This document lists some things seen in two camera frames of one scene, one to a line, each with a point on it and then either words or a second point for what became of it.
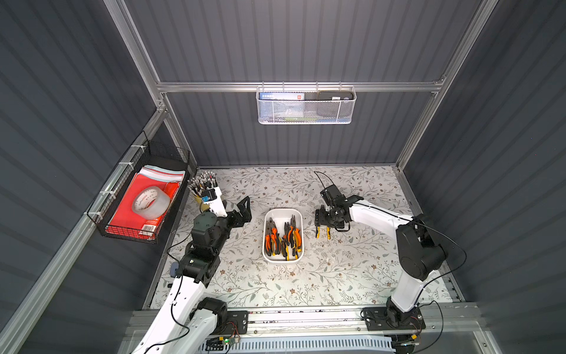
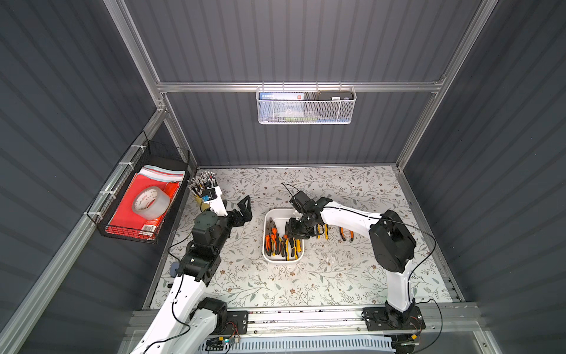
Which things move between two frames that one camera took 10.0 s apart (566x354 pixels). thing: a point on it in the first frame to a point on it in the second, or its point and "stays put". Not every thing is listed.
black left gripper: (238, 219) stays put
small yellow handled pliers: (318, 232) stays put
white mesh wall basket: (305, 105) stays put
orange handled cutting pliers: (295, 236) to (343, 235)
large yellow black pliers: (287, 242) stays put
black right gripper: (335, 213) to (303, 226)
